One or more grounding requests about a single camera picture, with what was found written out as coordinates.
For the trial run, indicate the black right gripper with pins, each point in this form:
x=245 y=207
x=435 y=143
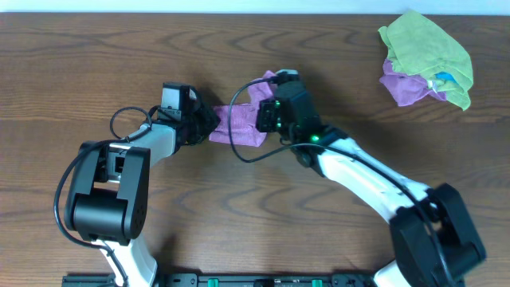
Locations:
x=266 y=108

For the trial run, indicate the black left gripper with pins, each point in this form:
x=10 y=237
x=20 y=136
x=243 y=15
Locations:
x=201 y=123

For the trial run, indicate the purple microfibre cloth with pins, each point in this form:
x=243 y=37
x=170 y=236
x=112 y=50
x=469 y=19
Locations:
x=243 y=118

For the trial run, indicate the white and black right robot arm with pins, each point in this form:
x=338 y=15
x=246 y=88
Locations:
x=434 y=239

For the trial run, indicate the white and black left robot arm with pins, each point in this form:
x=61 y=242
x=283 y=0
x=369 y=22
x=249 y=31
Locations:
x=101 y=200

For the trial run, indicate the green microfibre cloth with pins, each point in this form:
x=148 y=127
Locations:
x=418 y=46

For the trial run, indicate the blue cloth in pile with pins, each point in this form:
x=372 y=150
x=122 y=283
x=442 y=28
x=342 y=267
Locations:
x=445 y=77

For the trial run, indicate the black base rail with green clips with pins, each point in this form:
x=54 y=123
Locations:
x=335 y=280

